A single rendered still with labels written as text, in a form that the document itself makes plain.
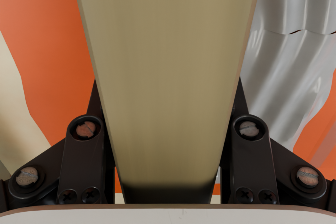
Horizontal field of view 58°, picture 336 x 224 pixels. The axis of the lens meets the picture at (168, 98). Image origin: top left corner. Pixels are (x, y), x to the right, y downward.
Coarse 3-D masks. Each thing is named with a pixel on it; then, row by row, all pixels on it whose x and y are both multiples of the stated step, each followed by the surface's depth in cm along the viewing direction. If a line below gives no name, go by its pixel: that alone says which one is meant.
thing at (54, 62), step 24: (24, 48) 18; (48, 48) 18; (72, 48) 18; (24, 72) 19; (48, 72) 19; (72, 72) 19; (48, 96) 21; (72, 96) 21; (48, 120) 23; (312, 120) 23; (312, 144) 25; (120, 192) 31; (216, 192) 31
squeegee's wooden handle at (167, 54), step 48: (96, 0) 4; (144, 0) 4; (192, 0) 4; (240, 0) 4; (96, 48) 5; (144, 48) 5; (192, 48) 5; (240, 48) 5; (144, 96) 6; (192, 96) 6; (144, 144) 7; (192, 144) 7; (144, 192) 9; (192, 192) 9
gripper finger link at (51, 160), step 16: (96, 96) 11; (96, 112) 11; (32, 160) 9; (48, 160) 9; (112, 160) 11; (16, 176) 9; (32, 176) 9; (48, 176) 9; (16, 192) 9; (32, 192) 9; (48, 192) 9
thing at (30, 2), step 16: (0, 0) 16; (16, 0) 16; (32, 0) 16; (48, 0) 16; (64, 0) 16; (0, 16) 17; (16, 16) 16; (32, 16) 16; (48, 16) 16; (64, 16) 16; (80, 16) 16
